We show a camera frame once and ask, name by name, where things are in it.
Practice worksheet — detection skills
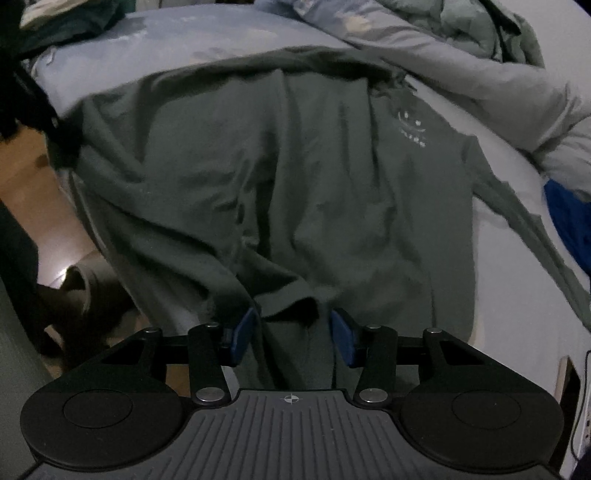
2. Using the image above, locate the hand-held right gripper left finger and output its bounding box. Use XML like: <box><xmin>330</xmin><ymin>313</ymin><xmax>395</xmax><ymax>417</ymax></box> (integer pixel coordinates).
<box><xmin>99</xmin><ymin>307</ymin><xmax>259</xmax><ymax>408</ymax></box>

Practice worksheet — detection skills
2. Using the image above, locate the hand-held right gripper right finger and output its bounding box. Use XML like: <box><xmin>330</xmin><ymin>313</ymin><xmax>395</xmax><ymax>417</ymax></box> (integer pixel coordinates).
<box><xmin>330</xmin><ymin>307</ymin><xmax>490</xmax><ymax>408</ymax></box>

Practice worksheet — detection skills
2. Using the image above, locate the dark green long-sleeve shirt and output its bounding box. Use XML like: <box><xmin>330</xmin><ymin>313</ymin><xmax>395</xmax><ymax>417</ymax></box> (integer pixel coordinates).
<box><xmin>48</xmin><ymin>46</ymin><xmax>591</xmax><ymax>393</ymax></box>

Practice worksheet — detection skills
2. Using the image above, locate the dark slipper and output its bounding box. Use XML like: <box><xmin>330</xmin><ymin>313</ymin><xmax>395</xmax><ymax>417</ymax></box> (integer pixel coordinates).
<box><xmin>39</xmin><ymin>264</ymin><xmax>125</xmax><ymax>356</ymax></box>

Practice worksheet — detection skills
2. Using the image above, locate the bright blue cloth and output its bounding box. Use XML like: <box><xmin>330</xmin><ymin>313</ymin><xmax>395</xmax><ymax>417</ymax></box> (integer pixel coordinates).
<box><xmin>544</xmin><ymin>178</ymin><xmax>591</xmax><ymax>280</ymax></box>

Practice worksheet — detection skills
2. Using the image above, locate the grey-blue rumpled duvet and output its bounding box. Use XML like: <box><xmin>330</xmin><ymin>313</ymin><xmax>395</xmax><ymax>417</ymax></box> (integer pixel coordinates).
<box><xmin>254</xmin><ymin>0</ymin><xmax>591</xmax><ymax>204</ymax></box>

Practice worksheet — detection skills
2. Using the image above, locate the blue printed bed sheet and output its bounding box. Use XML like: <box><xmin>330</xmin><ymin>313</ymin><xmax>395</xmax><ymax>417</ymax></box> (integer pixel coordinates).
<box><xmin>30</xmin><ymin>9</ymin><xmax>591</xmax><ymax>393</ymax></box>

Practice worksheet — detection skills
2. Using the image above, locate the black hanging cloth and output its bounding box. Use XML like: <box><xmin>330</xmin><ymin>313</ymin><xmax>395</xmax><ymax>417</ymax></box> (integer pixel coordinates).
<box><xmin>0</xmin><ymin>0</ymin><xmax>63</xmax><ymax>141</ymax></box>

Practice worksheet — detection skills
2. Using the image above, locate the dark green cloth pile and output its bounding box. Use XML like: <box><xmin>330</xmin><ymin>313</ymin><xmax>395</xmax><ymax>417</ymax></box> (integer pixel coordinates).
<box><xmin>18</xmin><ymin>0</ymin><xmax>127</xmax><ymax>54</ymax></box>

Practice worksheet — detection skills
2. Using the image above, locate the black cable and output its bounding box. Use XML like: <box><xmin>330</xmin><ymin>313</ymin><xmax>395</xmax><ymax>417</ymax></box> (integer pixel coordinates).
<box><xmin>570</xmin><ymin>350</ymin><xmax>591</xmax><ymax>462</ymax></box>

